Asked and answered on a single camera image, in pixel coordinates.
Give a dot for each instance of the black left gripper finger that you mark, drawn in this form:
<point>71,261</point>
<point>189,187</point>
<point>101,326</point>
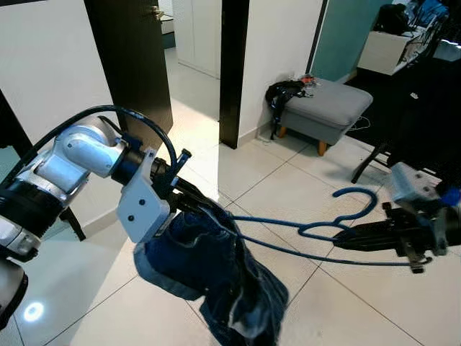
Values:
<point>193,208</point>
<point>202,193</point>

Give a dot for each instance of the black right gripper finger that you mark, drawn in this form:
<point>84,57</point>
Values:
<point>371,231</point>
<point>367,246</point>

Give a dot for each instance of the blue denim jeans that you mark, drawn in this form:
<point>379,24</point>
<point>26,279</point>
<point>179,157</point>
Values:
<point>194,259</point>

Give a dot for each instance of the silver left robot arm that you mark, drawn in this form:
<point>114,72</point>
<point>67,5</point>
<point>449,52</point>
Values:
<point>79,151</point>

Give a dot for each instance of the black clothes rack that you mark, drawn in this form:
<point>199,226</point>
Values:
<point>371,162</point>

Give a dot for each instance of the black bag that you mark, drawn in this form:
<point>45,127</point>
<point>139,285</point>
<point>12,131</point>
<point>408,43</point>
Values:
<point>284,92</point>

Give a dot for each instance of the grey upholstered ottoman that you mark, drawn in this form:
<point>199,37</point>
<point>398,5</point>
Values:
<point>328,108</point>

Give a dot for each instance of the black door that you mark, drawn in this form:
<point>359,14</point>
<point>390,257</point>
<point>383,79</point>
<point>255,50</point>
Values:
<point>130,58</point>

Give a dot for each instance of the small red object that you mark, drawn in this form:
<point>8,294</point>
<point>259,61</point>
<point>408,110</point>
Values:
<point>308,79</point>

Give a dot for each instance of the white low cabinet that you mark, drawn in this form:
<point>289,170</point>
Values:
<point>385,54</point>

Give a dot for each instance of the blue bag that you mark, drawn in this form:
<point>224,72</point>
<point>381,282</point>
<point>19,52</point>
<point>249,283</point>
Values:
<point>431,13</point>

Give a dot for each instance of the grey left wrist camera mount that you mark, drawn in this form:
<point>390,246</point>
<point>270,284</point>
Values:
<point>140,209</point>

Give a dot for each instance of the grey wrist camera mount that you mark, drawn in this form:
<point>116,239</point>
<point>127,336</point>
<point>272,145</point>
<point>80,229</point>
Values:
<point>140,209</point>
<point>414,184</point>

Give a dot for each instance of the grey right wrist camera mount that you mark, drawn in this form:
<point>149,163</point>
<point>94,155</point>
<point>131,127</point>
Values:
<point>414,184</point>

